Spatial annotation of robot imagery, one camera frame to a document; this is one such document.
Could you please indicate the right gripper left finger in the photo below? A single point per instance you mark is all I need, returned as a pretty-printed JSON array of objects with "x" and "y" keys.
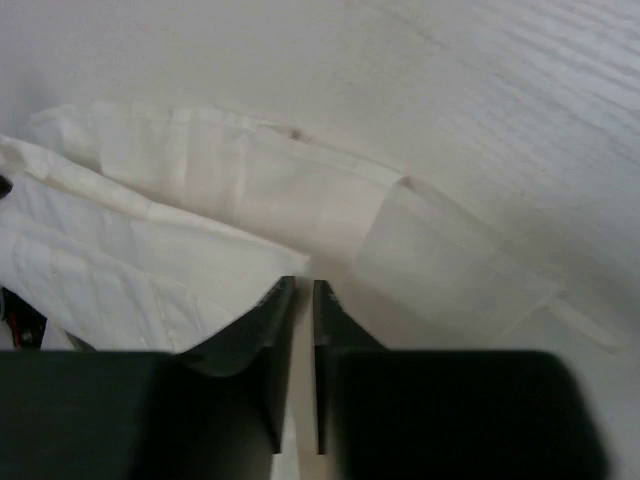
[{"x": 215, "y": 411}]

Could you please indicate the white pleated skirt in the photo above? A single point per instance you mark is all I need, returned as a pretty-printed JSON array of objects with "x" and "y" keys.
[{"x": 137, "y": 227}]

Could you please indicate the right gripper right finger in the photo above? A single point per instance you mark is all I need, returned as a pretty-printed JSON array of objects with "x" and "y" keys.
[{"x": 386, "y": 413}]

